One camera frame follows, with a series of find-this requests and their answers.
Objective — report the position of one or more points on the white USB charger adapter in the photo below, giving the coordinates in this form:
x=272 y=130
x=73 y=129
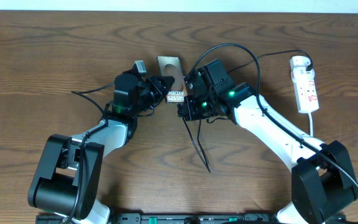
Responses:
x=301 y=61

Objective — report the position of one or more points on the white power strip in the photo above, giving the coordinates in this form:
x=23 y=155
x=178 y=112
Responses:
x=305 y=90

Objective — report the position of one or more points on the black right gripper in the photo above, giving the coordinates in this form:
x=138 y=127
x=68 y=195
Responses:
x=191 y=113

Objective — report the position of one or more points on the Galaxy smartphone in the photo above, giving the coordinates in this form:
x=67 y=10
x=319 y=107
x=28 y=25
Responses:
x=171 y=67

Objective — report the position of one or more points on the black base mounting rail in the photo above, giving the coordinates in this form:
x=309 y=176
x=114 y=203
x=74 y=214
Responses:
x=135 y=218

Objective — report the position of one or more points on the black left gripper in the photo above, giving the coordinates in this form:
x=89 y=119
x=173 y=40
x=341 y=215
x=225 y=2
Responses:
x=164 y=80

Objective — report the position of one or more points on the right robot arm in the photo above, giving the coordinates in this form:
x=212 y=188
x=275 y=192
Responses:
x=322 y=176

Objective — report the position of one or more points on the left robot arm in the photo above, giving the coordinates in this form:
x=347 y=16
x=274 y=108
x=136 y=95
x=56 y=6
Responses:
x=67 y=176

